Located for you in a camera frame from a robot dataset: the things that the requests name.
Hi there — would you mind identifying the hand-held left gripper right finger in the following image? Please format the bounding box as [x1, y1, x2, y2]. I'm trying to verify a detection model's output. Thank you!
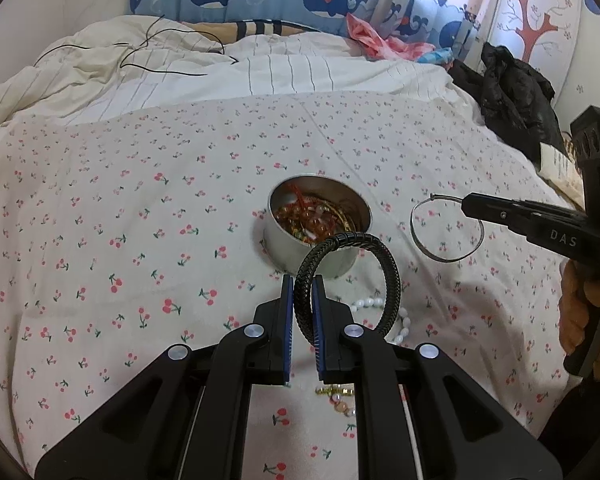
[312, 275, 564, 480]

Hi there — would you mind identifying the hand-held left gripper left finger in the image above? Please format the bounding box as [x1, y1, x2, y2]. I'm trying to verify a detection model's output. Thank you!
[34, 274, 296, 480]

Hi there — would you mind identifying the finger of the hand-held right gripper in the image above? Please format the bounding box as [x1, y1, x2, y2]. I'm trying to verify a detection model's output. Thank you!
[461, 192, 589, 217]
[472, 207, 600, 262]

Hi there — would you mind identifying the white bead bracelet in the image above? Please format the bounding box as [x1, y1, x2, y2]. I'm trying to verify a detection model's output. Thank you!
[349, 297, 413, 345]

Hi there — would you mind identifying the gold charm bead bracelet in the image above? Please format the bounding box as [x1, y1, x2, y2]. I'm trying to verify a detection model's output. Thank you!
[314, 384, 357, 418]

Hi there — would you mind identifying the black braided leather bracelet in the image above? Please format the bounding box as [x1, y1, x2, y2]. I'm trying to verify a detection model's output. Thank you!
[295, 231, 401, 347]

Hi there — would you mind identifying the round silver metal tin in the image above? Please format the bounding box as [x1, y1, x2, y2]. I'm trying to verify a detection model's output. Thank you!
[262, 175, 374, 279]

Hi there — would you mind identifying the thin silver bangle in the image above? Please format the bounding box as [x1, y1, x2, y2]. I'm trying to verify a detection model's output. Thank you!
[409, 194, 485, 263]

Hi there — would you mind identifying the amber bead bracelet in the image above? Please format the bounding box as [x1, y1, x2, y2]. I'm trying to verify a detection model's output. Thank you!
[274, 200, 342, 247]

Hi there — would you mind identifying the red string bracelet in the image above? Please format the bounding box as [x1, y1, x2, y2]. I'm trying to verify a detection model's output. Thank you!
[283, 184, 313, 212]

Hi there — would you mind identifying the person's right forearm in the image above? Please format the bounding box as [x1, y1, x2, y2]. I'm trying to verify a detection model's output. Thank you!
[539, 378, 600, 480]

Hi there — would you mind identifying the person's right hand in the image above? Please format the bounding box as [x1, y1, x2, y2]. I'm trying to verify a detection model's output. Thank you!
[559, 259, 600, 382]

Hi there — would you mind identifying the white paper booklet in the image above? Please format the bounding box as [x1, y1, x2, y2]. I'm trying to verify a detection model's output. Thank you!
[537, 142, 587, 207]

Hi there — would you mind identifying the black padded jacket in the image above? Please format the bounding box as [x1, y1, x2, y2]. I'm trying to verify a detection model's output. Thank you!
[450, 42, 567, 162]

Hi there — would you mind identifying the white wardrobe with tree decal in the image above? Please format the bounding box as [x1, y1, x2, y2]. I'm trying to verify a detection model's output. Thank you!
[484, 0, 600, 128]

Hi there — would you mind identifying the blue patterned cloth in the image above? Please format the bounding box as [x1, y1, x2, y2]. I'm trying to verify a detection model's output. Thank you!
[417, 47, 455, 70]

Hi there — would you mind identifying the pink crumpled cloth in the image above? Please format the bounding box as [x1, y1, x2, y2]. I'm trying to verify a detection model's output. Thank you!
[346, 12, 439, 62]

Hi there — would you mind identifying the cream striped duvet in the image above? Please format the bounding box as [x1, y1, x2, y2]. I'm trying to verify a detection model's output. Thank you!
[0, 15, 487, 134]

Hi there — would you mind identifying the tan navy striped pillow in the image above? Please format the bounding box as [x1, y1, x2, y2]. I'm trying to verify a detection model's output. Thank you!
[184, 19, 307, 42]

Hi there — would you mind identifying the thin black cable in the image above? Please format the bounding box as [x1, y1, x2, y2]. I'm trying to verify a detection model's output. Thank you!
[32, 14, 240, 78]

